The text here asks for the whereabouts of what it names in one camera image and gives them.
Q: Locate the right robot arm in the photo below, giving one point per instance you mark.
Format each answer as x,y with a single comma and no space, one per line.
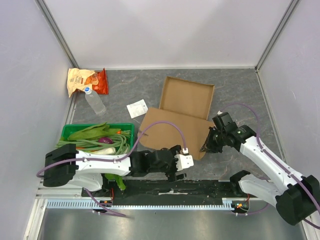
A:
294,196

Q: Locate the light blue cable duct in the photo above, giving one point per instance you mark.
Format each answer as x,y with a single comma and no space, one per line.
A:
225,204

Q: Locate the brown cardboard box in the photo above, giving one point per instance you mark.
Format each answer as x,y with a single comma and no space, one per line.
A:
180,119

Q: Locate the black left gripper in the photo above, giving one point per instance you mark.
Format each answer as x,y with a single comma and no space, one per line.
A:
171,175

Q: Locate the green long beans bundle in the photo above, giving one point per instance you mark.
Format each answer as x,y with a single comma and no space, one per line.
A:
91,145

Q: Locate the white green bok choy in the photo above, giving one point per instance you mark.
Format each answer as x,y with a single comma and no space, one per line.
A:
106,151

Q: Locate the purple red onion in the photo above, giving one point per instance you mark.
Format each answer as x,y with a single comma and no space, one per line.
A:
105,140

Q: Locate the white paper packet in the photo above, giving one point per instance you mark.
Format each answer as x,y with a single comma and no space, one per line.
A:
137,109

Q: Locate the green leafy lettuce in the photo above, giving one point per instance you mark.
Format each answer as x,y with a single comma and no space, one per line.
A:
116,178

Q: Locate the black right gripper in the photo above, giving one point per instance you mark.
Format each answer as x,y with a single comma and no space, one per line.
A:
215,139

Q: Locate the green plastic crate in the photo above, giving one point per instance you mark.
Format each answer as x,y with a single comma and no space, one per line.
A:
90,131

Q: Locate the clear plastic water bottle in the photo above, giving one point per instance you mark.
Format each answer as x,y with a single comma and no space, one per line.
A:
94,101

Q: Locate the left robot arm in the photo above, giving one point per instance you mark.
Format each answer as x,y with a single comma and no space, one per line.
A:
67,165

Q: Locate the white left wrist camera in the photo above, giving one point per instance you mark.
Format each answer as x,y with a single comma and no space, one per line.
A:
184,160

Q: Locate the red chip bag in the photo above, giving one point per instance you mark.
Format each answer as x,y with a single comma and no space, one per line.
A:
99,82

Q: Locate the beige chip bag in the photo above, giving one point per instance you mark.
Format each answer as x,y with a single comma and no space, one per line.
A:
77,79

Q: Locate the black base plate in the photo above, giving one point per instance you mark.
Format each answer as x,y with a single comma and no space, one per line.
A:
147,191

